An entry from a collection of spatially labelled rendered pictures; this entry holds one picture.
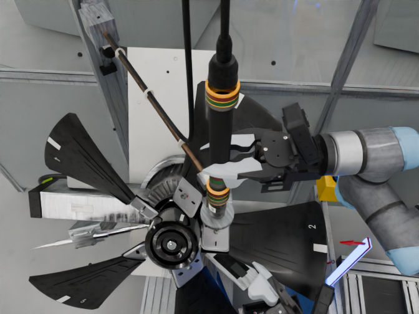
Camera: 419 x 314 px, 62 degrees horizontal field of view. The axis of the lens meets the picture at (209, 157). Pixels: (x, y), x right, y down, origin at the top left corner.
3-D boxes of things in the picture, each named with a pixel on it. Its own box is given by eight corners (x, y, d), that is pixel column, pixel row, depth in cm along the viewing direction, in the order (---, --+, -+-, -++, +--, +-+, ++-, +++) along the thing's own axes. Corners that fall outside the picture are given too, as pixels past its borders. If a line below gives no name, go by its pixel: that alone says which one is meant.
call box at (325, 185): (312, 161, 119) (319, 142, 110) (341, 163, 118) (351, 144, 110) (317, 203, 110) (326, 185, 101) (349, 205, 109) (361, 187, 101)
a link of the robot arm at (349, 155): (368, 157, 54) (350, 118, 59) (339, 160, 53) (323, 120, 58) (351, 182, 60) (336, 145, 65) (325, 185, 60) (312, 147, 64)
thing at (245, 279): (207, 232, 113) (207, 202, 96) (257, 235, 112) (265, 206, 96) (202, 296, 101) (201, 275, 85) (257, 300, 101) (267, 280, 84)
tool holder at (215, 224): (189, 202, 74) (187, 178, 66) (217, 187, 76) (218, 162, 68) (211, 236, 70) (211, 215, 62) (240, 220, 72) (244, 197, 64)
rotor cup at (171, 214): (150, 245, 89) (137, 275, 76) (150, 192, 85) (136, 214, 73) (206, 249, 88) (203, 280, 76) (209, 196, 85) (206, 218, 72)
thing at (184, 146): (103, 37, 94) (102, 32, 93) (108, 35, 95) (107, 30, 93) (204, 182, 67) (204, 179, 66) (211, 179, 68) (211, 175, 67)
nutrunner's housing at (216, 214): (204, 217, 75) (199, 33, 38) (219, 208, 76) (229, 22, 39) (214, 231, 73) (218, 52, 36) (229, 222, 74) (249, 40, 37)
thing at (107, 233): (157, 225, 91) (33, 250, 94) (154, 218, 90) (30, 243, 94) (155, 229, 88) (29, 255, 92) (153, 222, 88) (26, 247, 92)
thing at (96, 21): (84, 32, 101) (75, 4, 94) (107, 24, 103) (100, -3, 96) (96, 51, 96) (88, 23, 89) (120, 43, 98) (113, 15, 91)
